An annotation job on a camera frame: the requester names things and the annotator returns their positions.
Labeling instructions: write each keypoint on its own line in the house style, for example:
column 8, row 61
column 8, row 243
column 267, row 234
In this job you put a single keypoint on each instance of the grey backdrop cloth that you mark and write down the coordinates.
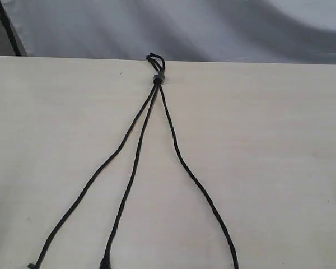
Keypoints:
column 237, row 31

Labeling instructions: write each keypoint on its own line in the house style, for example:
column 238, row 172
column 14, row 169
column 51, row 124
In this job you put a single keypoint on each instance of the black stand pole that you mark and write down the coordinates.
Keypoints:
column 9, row 32

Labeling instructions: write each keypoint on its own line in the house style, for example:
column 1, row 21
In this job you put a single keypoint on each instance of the grey cable clamp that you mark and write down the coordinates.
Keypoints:
column 158, row 78

